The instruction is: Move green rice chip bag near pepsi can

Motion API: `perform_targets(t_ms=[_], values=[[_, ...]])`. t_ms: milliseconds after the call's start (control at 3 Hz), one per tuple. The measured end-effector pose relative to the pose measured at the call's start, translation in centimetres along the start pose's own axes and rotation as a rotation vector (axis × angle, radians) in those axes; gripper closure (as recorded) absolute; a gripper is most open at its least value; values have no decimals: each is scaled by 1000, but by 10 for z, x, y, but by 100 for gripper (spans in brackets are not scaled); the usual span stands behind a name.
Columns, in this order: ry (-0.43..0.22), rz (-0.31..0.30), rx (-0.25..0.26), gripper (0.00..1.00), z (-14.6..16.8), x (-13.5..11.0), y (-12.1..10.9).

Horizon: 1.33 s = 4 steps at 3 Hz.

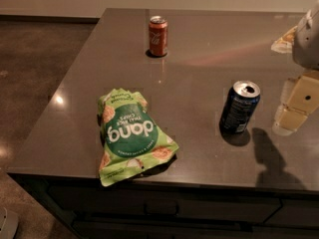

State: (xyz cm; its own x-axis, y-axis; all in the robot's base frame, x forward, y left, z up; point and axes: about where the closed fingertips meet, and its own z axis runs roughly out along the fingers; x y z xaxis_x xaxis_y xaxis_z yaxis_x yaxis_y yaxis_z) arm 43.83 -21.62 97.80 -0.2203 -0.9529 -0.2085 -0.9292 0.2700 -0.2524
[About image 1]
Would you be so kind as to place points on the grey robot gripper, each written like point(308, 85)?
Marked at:
point(307, 45)

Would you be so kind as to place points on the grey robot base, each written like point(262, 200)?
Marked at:
point(8, 223)

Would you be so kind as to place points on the blue pepsi can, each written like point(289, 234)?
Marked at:
point(242, 100)

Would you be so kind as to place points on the pale snack packet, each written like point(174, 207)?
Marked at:
point(284, 44)

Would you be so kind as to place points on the dark cabinet drawers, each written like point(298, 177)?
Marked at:
point(132, 210)

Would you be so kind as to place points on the green rice chip bag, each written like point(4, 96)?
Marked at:
point(133, 142)

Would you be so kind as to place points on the red coca-cola can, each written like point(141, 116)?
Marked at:
point(158, 36)

